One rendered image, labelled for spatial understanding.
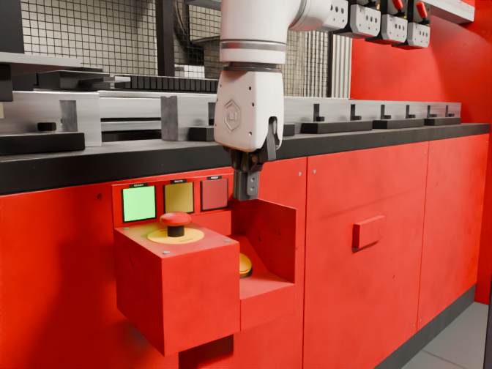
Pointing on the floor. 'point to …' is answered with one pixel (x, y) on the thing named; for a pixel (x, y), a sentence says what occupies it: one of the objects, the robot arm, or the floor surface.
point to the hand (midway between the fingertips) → (245, 184)
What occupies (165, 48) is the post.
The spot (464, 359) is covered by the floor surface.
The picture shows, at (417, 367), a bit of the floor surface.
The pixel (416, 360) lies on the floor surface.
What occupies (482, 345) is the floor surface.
